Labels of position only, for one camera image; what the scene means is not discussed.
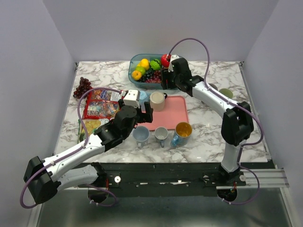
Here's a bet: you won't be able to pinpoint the small grey-purple mug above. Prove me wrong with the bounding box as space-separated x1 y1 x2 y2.
154 127 169 148

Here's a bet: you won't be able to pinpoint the purple ceramic mug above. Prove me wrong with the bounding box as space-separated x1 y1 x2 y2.
208 83 218 91

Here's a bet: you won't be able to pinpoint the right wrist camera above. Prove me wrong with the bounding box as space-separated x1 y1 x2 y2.
167 54 180 72

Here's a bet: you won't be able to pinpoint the small orange toy fruit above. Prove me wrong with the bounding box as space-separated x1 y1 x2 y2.
132 70 142 81

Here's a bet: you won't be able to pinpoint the light blue faceted mug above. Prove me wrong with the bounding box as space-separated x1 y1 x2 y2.
139 90 150 112

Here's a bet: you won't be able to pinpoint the red toy apple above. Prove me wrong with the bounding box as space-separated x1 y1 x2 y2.
160 54 171 68

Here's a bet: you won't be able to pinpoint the grey ceramic mug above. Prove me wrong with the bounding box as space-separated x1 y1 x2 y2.
133 126 150 148

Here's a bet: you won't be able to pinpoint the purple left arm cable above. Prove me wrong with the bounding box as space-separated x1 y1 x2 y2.
19 87 126 209

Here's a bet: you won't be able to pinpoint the dark grapes in container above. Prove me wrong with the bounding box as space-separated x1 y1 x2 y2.
139 70 161 83

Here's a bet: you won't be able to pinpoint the green toy watermelon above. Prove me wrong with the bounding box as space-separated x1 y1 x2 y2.
150 59 162 71

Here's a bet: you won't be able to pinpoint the cream ceramic mug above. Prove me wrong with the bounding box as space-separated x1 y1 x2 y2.
150 91 168 112

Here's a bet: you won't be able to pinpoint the Chuba cassava chips bag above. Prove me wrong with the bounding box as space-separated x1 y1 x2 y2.
78 118 109 143

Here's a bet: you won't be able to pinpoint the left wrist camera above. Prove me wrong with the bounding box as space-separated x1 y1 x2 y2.
123 89 140 108

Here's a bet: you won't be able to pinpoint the colourful candy bag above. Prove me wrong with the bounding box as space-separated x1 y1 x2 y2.
83 89 123 119

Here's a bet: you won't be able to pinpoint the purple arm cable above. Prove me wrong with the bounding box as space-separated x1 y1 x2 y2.
168 37 265 205
19 87 126 209

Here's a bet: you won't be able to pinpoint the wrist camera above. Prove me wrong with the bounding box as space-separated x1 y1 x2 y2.
123 89 140 108
167 54 180 72

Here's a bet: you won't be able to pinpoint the pink plastic tray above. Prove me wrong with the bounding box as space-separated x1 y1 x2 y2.
138 96 189 131

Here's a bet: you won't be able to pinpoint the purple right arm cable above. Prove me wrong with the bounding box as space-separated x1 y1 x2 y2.
168 37 265 205

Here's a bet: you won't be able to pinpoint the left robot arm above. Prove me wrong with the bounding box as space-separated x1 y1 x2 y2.
19 100 153 209

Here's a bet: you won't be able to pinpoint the red grape bunch on table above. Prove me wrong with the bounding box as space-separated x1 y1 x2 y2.
73 77 92 99

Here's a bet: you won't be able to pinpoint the teal plastic fruit container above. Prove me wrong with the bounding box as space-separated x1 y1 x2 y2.
128 53 190 90

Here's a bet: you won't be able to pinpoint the yellow toy lemon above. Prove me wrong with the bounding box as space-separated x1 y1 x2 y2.
137 58 150 70

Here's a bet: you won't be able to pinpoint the green toy lime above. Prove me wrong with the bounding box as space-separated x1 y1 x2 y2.
135 66 146 75

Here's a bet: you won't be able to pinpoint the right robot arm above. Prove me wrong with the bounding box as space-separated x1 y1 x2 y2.
161 55 254 185

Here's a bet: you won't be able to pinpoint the green ceramic mug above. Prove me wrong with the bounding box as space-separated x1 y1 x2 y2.
219 88 233 99

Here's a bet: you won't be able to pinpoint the blue-bottom beige mug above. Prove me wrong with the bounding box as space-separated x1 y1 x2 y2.
170 122 192 148

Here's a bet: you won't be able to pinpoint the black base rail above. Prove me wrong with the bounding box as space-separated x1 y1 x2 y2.
90 162 246 198

